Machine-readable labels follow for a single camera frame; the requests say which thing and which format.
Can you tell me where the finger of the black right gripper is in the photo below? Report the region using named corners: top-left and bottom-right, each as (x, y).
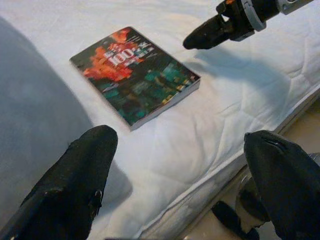
top-left (183, 14), bottom-right (231, 50)

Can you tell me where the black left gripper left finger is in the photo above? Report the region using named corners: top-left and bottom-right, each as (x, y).
top-left (0, 125), bottom-right (119, 240)

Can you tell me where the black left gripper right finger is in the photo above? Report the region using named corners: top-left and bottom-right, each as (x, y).
top-left (244, 129), bottom-right (320, 240)

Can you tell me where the dark paperback book red print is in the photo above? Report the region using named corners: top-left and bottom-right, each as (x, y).
top-left (69, 26), bottom-right (202, 133)

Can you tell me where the grey pillow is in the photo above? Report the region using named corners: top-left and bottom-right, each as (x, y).
top-left (0, 16), bottom-right (133, 221)

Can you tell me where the white quilted mattress cover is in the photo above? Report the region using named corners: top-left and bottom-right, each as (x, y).
top-left (0, 0), bottom-right (320, 240)

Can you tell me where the black white robot foot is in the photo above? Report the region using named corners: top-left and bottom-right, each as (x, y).
top-left (211, 174), bottom-right (272, 240)

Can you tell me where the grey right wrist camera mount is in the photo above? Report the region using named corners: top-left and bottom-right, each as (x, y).
top-left (241, 0), bottom-right (267, 32)

